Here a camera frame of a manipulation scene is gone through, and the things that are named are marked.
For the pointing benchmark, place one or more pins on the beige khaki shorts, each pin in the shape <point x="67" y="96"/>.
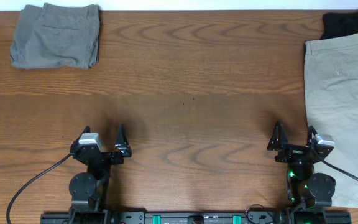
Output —
<point x="331" y="102"/>

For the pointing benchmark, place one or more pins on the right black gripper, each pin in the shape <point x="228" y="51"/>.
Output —
<point x="295" y="149"/>

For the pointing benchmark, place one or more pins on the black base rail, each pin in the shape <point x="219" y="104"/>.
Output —
<point x="164" y="218"/>

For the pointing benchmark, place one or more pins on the folded grey shorts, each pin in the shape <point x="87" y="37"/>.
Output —
<point x="53" y="36"/>

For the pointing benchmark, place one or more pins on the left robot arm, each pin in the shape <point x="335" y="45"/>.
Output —
<point x="89" y="189"/>

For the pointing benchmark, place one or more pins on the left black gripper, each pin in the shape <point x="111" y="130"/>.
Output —
<point x="103" y="154"/>

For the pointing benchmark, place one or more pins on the black garment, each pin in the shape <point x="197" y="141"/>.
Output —
<point x="340" y="30"/>

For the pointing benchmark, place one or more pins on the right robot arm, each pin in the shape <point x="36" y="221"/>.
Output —
<point x="309" y="191"/>

